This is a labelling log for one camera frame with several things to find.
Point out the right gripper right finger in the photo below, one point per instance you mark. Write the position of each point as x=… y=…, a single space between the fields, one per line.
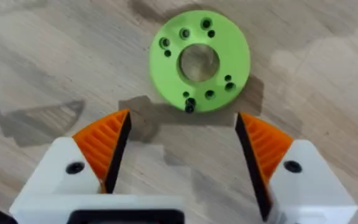
x=294 y=177

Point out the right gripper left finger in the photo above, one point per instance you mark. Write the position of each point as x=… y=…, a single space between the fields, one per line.
x=82 y=161

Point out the small black screw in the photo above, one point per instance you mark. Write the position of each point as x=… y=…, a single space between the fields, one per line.
x=190 y=105

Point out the green disc with holes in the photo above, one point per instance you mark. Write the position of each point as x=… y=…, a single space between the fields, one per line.
x=228 y=53

